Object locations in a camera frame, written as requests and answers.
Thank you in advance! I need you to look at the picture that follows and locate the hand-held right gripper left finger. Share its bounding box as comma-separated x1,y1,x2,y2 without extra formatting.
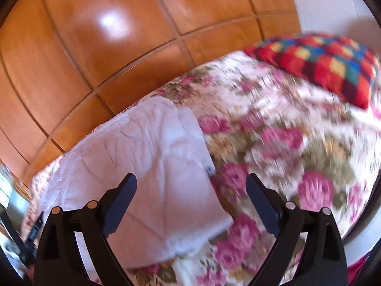
33,173,138,286

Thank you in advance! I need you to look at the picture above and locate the floral bedspread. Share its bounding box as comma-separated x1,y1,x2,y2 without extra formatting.
21,51,381,286

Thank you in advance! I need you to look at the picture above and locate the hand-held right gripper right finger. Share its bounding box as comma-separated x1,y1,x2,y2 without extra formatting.
246,173,349,286

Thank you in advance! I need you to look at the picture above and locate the checkered pillow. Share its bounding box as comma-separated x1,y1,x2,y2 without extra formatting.
244,34,381,110

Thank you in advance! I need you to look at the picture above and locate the red cloth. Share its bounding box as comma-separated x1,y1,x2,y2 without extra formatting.
347,256,370,286

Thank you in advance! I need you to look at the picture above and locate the wooden wardrobe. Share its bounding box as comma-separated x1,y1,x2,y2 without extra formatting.
0,0,301,182

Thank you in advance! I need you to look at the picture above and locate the white quilted jacket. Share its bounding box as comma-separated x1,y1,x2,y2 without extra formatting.
39,97,234,270

